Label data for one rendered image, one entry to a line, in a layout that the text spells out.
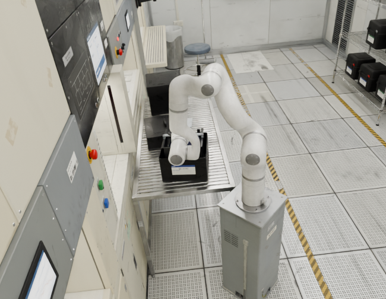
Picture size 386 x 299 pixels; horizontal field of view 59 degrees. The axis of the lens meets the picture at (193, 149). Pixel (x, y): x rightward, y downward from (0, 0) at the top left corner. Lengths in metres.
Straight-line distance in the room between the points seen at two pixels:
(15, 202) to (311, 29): 6.15
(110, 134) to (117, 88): 0.31
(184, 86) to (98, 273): 0.84
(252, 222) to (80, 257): 0.85
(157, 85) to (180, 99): 1.11
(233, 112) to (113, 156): 0.92
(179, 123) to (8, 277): 1.09
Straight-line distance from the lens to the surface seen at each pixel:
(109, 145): 2.15
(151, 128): 2.40
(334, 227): 2.90
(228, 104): 1.53
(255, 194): 1.79
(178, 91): 1.54
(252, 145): 1.57
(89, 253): 1.37
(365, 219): 3.04
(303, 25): 6.51
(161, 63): 3.62
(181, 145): 1.75
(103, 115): 2.05
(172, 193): 1.98
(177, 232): 2.79
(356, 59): 4.80
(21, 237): 0.79
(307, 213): 2.96
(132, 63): 3.45
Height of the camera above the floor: 2.06
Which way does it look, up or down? 34 degrees down
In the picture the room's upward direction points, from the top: 5 degrees counter-clockwise
